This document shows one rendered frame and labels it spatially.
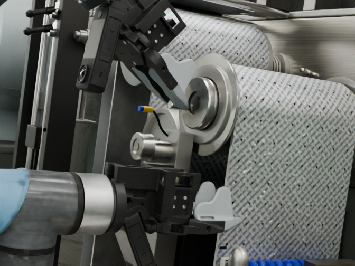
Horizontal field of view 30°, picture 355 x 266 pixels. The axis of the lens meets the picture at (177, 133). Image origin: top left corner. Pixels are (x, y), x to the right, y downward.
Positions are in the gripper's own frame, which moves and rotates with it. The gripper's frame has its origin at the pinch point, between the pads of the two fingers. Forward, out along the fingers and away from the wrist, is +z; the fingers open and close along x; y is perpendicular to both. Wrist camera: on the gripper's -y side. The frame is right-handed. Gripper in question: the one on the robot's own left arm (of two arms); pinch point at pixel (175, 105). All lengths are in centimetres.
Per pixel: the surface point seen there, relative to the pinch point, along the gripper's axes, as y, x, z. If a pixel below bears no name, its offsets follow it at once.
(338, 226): 5.6, -8.4, 30.7
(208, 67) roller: 6.8, -2.2, -1.3
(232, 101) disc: 3.7, -8.3, 1.8
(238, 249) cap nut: -11.4, -15.4, 12.9
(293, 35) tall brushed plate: 36.1, 19.4, 18.0
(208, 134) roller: -0.5, -4.4, 4.7
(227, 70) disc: 6.9, -6.2, -0.8
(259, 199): -2.0, -8.3, 15.7
